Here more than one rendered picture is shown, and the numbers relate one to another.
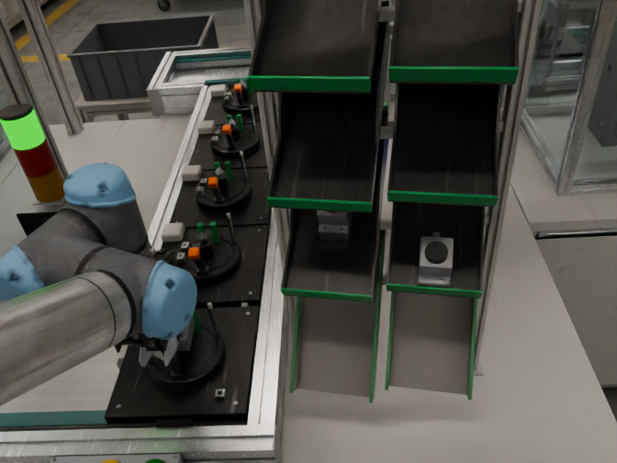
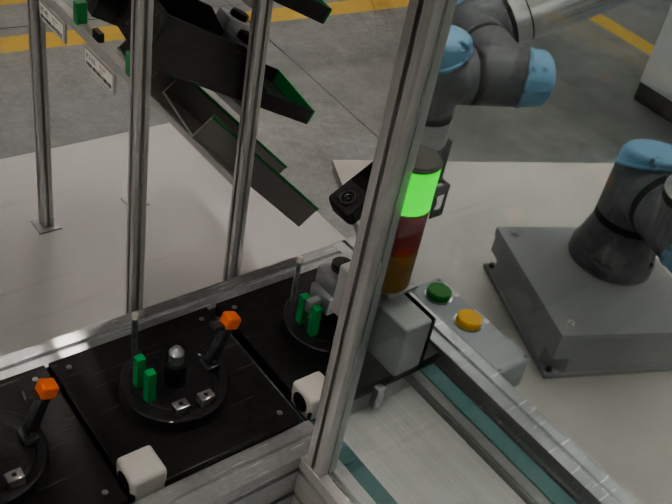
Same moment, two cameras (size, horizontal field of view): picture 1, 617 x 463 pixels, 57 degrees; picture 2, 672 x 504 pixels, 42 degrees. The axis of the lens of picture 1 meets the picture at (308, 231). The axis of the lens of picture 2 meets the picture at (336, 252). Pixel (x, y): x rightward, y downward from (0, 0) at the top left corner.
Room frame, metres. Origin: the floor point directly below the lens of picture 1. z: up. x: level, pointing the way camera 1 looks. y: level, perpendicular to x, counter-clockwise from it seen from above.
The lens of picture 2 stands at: (1.40, 0.86, 1.85)
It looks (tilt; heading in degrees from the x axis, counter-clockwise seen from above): 38 degrees down; 221
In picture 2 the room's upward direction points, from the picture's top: 12 degrees clockwise
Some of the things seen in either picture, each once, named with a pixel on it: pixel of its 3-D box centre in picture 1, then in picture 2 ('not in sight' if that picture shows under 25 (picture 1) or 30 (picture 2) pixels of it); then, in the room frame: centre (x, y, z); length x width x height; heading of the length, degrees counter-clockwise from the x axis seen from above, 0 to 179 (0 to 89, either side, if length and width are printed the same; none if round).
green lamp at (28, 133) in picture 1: (22, 128); not in sight; (0.81, 0.42, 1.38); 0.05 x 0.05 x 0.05
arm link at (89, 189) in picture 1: (105, 212); not in sight; (0.58, 0.25, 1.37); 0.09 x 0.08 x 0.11; 151
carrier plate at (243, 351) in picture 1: (188, 360); (327, 332); (0.67, 0.24, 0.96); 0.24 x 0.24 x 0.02; 85
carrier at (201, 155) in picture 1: (233, 131); not in sight; (1.42, 0.18, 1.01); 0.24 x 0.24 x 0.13; 85
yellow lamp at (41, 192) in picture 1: (46, 182); not in sight; (0.81, 0.42, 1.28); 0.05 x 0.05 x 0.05
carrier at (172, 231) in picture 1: (205, 246); (175, 368); (0.93, 0.22, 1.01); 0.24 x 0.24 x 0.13; 85
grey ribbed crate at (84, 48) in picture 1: (150, 57); not in sight; (2.77, 0.69, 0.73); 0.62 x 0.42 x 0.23; 85
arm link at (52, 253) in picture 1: (60, 267); not in sight; (0.49, 0.28, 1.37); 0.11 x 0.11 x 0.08; 61
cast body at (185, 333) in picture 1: (177, 319); (333, 283); (0.68, 0.24, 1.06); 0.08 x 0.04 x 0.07; 177
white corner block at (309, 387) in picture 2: not in sight; (313, 396); (0.78, 0.33, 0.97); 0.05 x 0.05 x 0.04; 85
